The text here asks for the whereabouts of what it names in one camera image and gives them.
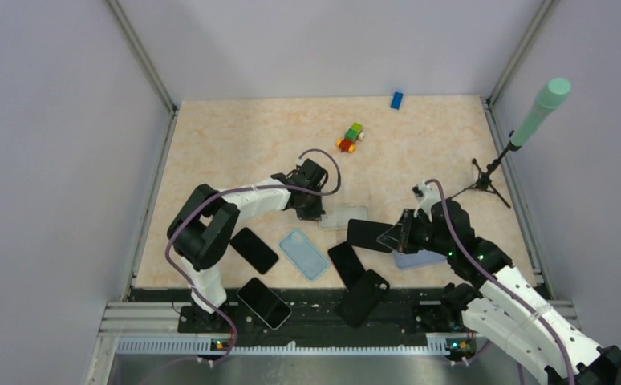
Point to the blue toy brick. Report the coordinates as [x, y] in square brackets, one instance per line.
[396, 102]

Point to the black tripod stand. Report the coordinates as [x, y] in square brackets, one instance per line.
[484, 182]

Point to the mint green microphone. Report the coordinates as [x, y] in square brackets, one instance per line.
[548, 99]

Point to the colourful toy block car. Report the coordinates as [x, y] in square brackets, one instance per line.
[352, 135]

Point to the lavender phone case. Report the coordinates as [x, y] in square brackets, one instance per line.
[422, 258]

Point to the light blue phone case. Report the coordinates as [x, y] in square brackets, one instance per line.
[306, 258]

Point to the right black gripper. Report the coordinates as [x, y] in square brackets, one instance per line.
[399, 237]

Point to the black phone case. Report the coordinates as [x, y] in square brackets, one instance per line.
[362, 298]

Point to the clear beige phone case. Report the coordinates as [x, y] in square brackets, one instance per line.
[337, 218]

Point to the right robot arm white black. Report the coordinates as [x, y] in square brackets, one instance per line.
[496, 301]

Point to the silver-edged black phone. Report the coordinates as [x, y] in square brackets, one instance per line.
[264, 303]

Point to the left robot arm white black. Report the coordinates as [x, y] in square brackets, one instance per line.
[201, 232]

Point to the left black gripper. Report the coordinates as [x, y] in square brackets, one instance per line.
[313, 214]

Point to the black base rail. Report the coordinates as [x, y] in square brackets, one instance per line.
[402, 317]

